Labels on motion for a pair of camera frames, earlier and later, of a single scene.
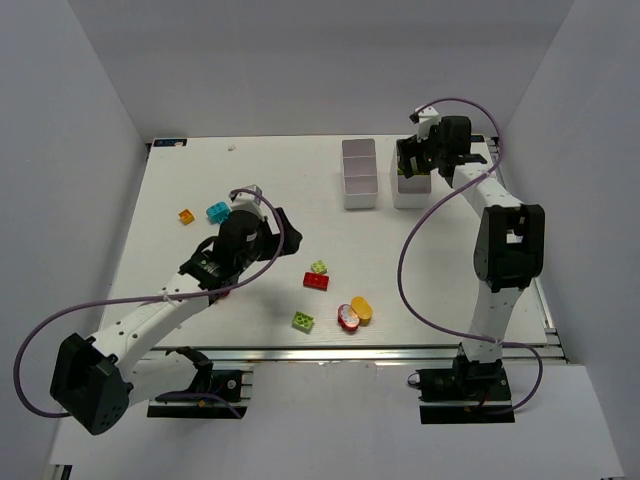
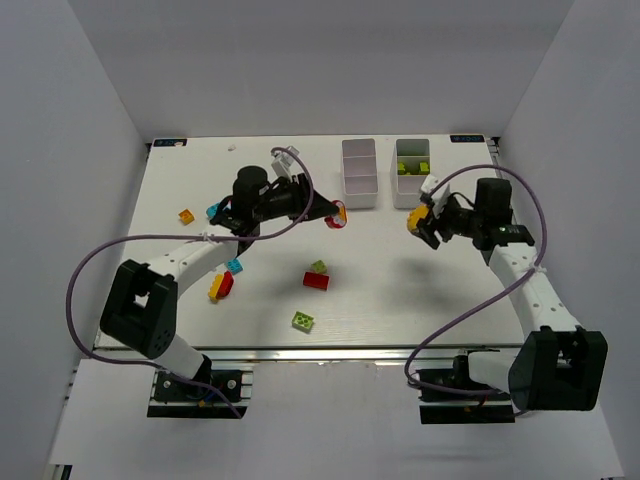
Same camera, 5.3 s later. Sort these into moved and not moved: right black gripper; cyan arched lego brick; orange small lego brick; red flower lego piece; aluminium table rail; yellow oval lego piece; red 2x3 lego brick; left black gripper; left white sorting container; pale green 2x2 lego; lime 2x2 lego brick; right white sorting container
Moved: right black gripper; red flower lego piece; yellow oval lego piece; left black gripper
Not moved: orange small lego brick; lime 2x2 lego brick; right white sorting container; cyan arched lego brick; left white sorting container; aluminium table rail; pale green 2x2 lego; red 2x3 lego brick
